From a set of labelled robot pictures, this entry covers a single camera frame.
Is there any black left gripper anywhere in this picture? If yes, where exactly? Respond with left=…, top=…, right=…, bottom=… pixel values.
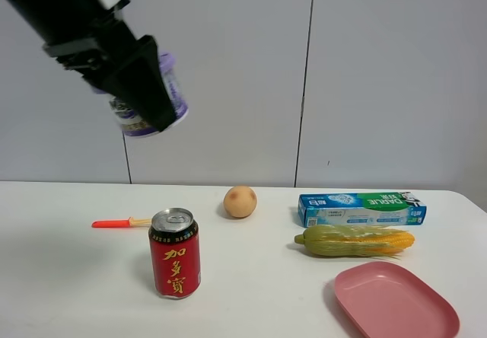
left=42, top=1, right=176, bottom=132

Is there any purple lidded small tub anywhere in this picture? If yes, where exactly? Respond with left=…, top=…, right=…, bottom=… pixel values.
left=91, top=52, right=189, bottom=138

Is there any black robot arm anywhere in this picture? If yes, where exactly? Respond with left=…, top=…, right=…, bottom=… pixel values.
left=7, top=0, right=177, bottom=131

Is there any tan toy potato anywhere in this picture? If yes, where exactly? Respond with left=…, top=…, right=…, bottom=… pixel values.
left=223, top=186, right=257, bottom=218

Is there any red drink can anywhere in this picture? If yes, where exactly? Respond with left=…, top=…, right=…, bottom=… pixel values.
left=148, top=208, right=201, bottom=299

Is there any toy corn cob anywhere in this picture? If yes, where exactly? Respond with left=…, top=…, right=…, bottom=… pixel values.
left=294, top=225, right=415, bottom=258

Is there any blue green toothpaste box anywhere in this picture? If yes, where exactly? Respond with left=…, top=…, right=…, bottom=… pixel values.
left=298, top=192, right=427, bottom=228

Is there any pink plastic plate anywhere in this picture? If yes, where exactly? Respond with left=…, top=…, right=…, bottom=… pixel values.
left=334, top=262, right=460, bottom=338

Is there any orange handled toy spatula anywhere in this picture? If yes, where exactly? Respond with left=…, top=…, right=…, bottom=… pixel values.
left=91, top=217, right=151, bottom=228

